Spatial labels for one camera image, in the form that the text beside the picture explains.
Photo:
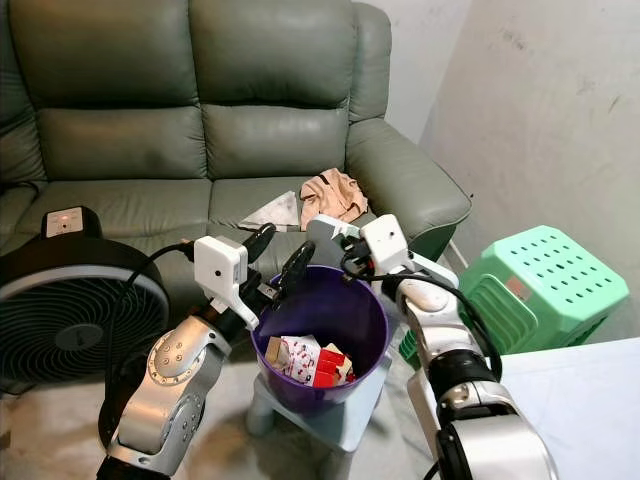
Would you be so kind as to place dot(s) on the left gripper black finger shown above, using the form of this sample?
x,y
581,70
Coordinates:
x,y
260,240
298,268

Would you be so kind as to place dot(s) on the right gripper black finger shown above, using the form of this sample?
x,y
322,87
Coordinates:
x,y
348,236

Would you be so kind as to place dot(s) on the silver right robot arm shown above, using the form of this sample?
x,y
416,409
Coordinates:
x,y
460,370

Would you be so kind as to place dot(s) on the purple plastic rubbish bin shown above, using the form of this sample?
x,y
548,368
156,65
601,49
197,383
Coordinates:
x,y
350,320

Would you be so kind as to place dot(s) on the grey-white paper sheet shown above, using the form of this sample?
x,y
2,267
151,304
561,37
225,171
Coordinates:
x,y
275,213

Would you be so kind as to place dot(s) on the crumpled beige cloth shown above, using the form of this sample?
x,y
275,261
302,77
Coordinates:
x,y
333,196

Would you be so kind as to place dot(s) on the white printed packet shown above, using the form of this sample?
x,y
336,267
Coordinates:
x,y
295,358

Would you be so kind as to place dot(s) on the red carton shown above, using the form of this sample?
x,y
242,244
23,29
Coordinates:
x,y
332,368

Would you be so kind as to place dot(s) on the light blue small chair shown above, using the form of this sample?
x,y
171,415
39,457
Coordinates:
x,y
335,425

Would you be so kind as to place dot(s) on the grey-green leather sofa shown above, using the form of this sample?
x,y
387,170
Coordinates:
x,y
120,130

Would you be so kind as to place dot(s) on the black standing fan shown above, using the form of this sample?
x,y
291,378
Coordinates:
x,y
80,320

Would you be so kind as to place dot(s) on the green plastic stool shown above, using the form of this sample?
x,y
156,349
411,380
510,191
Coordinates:
x,y
545,285

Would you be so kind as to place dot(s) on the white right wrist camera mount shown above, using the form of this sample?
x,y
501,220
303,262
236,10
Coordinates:
x,y
385,243

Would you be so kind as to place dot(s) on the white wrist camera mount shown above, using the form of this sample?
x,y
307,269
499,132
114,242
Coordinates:
x,y
220,268
385,243

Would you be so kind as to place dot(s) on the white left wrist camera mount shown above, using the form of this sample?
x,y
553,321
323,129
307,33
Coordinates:
x,y
220,268

